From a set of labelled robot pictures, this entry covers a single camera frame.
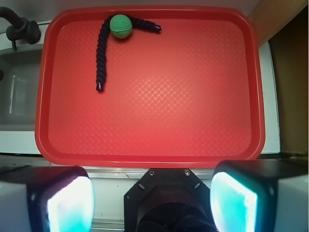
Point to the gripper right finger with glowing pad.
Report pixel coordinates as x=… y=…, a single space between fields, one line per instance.
x=266 y=195

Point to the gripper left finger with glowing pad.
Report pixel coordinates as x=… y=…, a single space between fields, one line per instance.
x=46 y=199

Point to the green dimpled ball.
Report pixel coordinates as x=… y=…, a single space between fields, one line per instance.
x=120 y=26

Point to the red plastic tray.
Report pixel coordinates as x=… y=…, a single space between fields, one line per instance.
x=183 y=90

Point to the stainless steel sink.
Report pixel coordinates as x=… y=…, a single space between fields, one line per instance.
x=19 y=79

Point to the black faucet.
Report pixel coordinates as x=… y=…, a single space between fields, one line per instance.
x=20 y=28

